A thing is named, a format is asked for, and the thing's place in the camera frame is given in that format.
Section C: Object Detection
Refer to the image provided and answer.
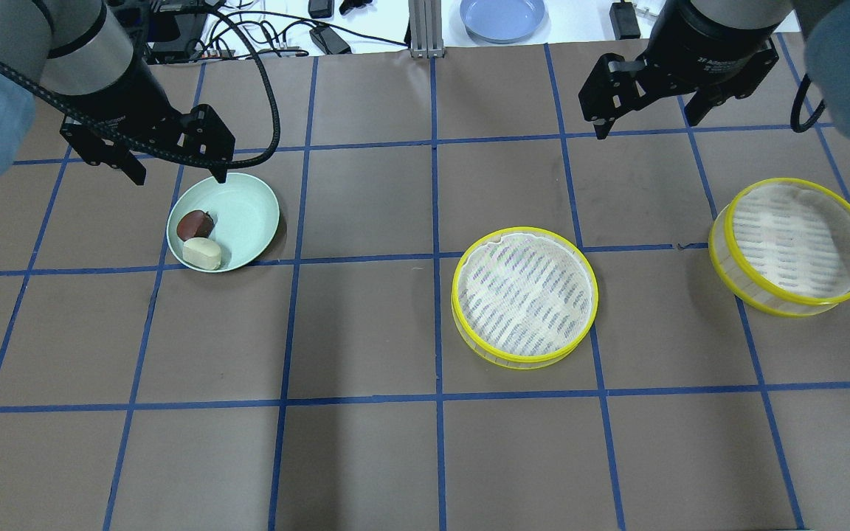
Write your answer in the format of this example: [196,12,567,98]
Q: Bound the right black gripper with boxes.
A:
[578,7,778,140]

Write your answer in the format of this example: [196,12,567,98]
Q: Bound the light green plate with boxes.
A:
[166,173,280,273]

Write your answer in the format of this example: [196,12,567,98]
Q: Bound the dark red bun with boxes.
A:
[176,209,215,242]

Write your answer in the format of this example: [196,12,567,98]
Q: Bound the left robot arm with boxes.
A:
[0,1,234,185]

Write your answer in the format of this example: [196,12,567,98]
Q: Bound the aluminium frame post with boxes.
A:
[408,0,446,58]

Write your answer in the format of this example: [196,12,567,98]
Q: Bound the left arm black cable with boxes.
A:
[0,7,280,169]

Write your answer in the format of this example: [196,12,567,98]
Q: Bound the center yellow steamer basket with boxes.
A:
[451,226,600,370]

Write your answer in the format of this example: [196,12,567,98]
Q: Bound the black power adapter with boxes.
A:
[309,26,352,56]

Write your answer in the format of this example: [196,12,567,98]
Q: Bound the side yellow steamer basket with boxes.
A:
[708,177,850,317]

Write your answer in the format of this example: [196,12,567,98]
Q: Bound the white bun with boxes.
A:
[182,237,224,270]

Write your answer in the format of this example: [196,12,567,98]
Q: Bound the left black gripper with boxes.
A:
[61,58,235,186]

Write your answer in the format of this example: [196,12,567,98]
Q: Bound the blue plate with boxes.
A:
[458,1,547,44]

